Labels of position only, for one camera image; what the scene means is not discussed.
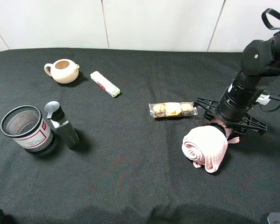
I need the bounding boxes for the pink towel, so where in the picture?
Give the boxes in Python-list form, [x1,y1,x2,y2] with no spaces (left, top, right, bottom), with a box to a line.
[182,119,240,173]

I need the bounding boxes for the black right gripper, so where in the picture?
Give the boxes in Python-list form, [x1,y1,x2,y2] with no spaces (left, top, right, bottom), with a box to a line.
[194,79,268,138]

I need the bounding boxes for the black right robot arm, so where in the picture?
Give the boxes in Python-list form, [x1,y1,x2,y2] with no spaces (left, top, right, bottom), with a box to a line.
[194,33,280,140]

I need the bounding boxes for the grey bottle with black cap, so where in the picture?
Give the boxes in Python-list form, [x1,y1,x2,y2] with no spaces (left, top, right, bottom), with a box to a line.
[44,101,79,148]

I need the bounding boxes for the black tablecloth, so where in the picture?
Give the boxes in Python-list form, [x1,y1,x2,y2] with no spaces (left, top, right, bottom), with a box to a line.
[0,49,280,224]

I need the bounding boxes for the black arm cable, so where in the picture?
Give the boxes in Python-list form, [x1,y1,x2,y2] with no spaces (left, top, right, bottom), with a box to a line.
[260,8,280,31]

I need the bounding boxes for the black mesh pen holder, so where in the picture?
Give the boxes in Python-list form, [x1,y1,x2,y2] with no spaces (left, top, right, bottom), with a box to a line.
[0,105,55,154]

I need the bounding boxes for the cream ceramic teapot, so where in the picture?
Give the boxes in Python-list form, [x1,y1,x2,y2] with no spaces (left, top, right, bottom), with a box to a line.
[44,59,79,84]

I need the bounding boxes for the white toothpaste box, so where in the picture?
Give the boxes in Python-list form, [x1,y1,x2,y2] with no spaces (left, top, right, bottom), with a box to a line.
[90,71,121,98]

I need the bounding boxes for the grey device bottom right corner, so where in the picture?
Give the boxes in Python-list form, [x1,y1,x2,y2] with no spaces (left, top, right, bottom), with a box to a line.
[267,212,280,224]

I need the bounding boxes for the packaged cookies in clear wrapper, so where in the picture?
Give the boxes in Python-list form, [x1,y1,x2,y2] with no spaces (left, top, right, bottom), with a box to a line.
[149,102,198,118]

